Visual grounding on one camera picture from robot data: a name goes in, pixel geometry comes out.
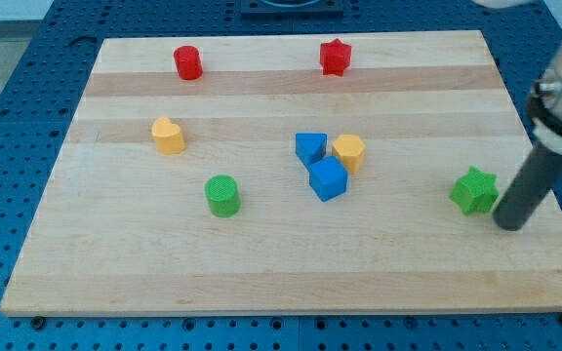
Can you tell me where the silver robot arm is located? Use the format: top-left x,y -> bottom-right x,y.
493,44 -> 562,231

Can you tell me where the yellow heart block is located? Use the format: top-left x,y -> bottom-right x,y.
151,117 -> 186,154

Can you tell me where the red star block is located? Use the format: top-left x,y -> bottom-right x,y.
319,38 -> 352,76

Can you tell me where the blue triangle block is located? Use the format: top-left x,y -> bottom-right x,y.
295,133 -> 328,168

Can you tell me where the green star block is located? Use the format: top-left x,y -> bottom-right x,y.
449,166 -> 499,215

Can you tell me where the red cylinder block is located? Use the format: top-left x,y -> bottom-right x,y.
173,45 -> 203,80

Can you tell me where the green cylinder block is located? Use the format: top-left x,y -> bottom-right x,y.
204,175 -> 241,217

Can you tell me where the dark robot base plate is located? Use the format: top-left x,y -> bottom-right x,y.
236,0 -> 344,18

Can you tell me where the blue cube block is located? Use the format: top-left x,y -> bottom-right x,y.
308,156 -> 348,202

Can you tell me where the wooden board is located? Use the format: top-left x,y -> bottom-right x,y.
0,30 -> 562,317

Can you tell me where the yellow hexagon block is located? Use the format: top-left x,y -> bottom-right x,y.
332,134 -> 367,174

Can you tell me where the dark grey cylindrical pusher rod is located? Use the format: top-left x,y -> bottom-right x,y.
493,142 -> 562,231

